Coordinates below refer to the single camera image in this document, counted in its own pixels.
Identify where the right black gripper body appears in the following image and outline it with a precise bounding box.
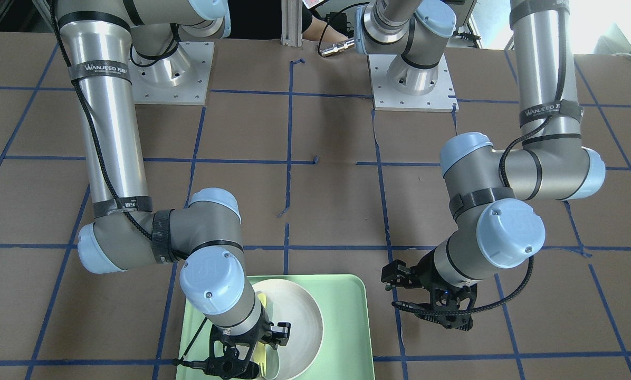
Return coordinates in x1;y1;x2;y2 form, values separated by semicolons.
200;312;291;379

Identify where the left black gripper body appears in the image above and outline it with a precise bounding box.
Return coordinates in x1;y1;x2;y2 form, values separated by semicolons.
381;253;477;330

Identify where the yellow plastic fork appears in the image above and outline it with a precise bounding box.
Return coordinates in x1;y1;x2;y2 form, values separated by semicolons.
253;292;268;379

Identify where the white round plate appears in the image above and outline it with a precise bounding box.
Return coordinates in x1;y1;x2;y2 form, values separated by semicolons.
253;279;324;379

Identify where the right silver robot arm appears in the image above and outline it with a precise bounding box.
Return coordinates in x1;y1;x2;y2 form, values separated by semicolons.
50;1;291;379

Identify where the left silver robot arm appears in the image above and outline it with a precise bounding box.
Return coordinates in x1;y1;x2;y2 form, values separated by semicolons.
381;1;606;330

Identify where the mint green tray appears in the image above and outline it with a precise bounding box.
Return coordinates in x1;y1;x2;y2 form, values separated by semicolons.
175;274;375;379

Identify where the person in black shirt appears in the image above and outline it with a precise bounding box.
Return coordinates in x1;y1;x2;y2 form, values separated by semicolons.
228;1;347;45

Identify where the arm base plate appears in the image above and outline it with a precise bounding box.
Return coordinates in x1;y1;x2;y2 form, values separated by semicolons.
128;42;215;106
368;54;459;112

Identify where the aluminium frame post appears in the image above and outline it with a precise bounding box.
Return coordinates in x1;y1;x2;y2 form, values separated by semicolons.
280;0;303;49

